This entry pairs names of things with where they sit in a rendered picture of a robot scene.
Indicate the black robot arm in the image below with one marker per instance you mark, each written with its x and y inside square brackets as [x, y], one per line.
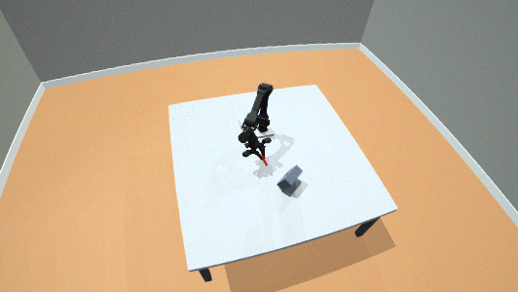
[252, 119]

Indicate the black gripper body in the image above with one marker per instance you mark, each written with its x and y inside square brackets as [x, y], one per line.
[254, 143]

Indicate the light blue panel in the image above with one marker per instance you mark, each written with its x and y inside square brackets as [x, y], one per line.
[289, 182]

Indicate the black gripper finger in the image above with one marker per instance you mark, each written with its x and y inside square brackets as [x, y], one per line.
[262, 150]
[258, 155]

